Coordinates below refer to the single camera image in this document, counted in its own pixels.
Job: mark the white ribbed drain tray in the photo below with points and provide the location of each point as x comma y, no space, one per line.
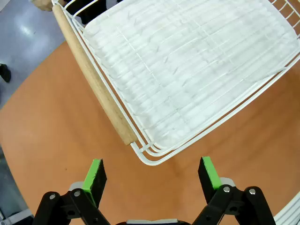
187,70

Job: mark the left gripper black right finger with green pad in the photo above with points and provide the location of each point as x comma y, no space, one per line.
211,185

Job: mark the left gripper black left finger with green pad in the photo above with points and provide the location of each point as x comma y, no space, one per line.
93,182

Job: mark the white slatted object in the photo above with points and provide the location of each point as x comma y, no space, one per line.
290,211

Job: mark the black shoe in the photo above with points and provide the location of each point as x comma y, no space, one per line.
5,73

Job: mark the person's right hand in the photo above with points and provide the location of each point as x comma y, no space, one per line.
44,4

